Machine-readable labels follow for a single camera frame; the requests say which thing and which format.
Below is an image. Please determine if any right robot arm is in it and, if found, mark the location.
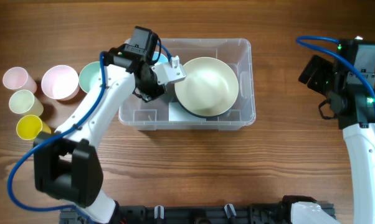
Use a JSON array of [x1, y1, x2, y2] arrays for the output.
[[296, 36, 375, 223]]

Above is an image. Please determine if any light blue plastic bowl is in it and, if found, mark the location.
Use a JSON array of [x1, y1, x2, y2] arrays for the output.
[[152, 52, 168, 65]]

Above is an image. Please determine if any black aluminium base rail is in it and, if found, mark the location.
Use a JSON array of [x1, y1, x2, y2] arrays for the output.
[[59, 203, 335, 224]]

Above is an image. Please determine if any mint green plastic bowl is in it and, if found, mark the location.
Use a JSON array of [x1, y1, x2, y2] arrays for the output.
[[79, 61, 101, 93]]

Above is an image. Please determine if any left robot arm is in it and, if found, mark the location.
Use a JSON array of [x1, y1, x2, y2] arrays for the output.
[[32, 27, 165, 223]]

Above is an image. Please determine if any dark blue plate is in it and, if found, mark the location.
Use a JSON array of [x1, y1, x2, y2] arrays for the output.
[[178, 101, 232, 119]]

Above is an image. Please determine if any cream plastic plate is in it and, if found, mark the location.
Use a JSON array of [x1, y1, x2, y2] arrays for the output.
[[174, 57, 239, 116]]

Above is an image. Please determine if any right blue cable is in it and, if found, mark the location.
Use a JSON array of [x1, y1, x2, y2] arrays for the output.
[[295, 35, 375, 175]]

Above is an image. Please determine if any yellow plastic cup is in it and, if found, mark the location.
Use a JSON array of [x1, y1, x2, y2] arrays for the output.
[[16, 114, 52, 141]]

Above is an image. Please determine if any pale green plastic cup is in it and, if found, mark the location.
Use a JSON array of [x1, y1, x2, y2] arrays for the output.
[[9, 90, 44, 116]]

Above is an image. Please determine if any left blue cable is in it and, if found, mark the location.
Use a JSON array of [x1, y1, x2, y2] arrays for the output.
[[6, 43, 173, 224]]

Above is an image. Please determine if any blue cable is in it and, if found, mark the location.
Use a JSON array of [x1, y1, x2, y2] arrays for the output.
[[6, 43, 173, 224], [295, 35, 375, 175]]

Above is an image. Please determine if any pink plastic cup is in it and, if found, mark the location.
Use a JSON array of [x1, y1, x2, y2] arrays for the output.
[[2, 67, 37, 93]]

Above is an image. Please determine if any pink plastic bowl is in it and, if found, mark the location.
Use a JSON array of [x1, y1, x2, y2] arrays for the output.
[[41, 65, 80, 101]]

